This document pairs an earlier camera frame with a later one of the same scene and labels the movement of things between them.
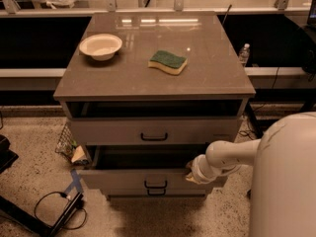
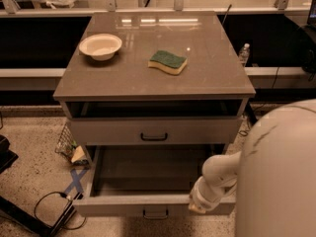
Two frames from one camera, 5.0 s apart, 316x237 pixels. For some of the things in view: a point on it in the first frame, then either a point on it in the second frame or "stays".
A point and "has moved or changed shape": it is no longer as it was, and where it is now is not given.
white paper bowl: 102,46 stays
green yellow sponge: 171,63 stays
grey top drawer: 153,130 stays
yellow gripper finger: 191,178 to 197,209
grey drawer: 148,166 has moved or changed shape
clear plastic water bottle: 244,54 stays
